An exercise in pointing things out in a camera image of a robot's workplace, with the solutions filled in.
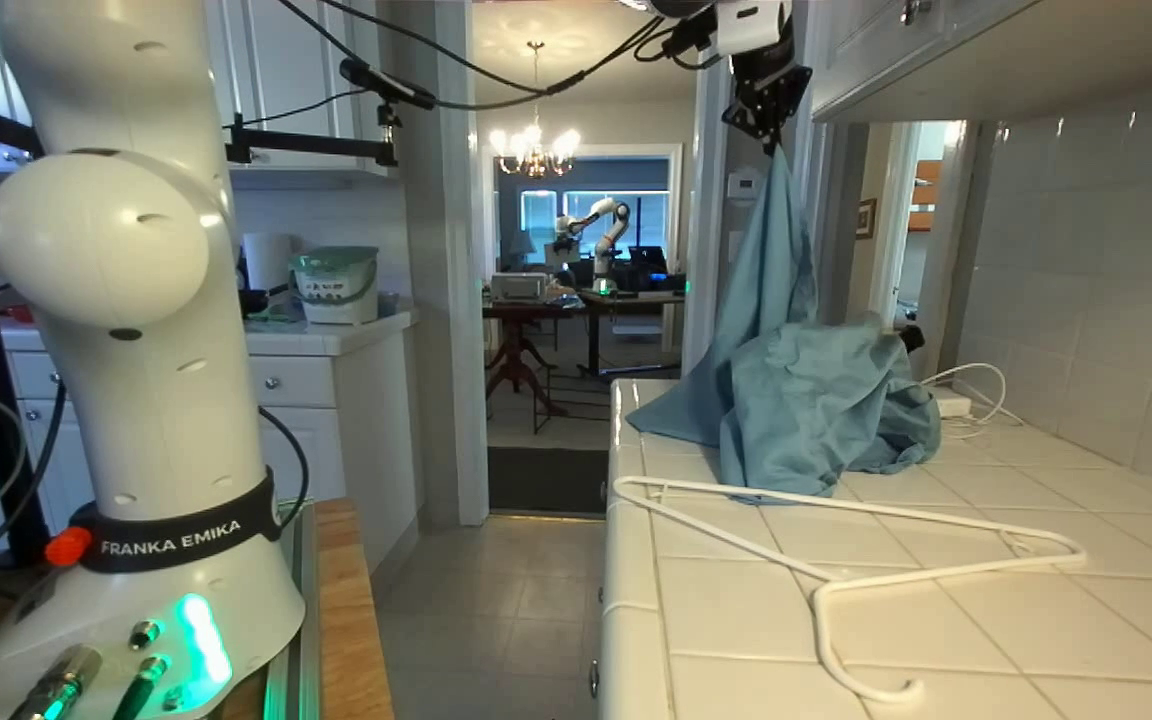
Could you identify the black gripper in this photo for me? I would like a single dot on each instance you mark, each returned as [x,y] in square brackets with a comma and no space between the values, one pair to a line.
[764,81]

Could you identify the blue cloth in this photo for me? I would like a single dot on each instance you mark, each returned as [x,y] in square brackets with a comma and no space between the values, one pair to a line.
[800,403]

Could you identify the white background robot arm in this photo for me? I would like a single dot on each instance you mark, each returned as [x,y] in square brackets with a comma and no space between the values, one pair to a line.
[593,225]

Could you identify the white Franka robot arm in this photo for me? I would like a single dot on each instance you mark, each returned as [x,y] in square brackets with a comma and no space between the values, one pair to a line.
[138,332]

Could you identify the lit chandelier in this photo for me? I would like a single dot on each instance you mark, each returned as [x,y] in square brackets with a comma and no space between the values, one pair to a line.
[538,148]

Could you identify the white upper kitchen cabinet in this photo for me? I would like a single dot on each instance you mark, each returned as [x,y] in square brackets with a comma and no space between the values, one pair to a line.
[1002,55]

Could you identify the dark background table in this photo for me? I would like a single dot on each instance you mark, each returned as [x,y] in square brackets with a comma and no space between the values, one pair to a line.
[577,306]

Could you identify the white rag on counter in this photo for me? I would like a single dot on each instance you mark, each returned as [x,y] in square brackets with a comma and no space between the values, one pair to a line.
[958,403]

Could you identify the white plastic clothes hanger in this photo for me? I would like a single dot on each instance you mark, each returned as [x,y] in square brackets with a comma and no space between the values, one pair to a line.
[871,504]

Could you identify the green white container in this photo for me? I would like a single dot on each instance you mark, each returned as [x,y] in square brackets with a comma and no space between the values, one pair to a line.
[333,285]

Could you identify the white counter cabinet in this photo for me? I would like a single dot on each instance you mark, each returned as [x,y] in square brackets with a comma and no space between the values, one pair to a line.
[369,403]

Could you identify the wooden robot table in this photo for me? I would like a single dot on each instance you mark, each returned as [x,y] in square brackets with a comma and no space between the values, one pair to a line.
[354,614]

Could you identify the white wall cabinet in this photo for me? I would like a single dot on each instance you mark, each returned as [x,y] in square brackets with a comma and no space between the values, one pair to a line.
[287,55]

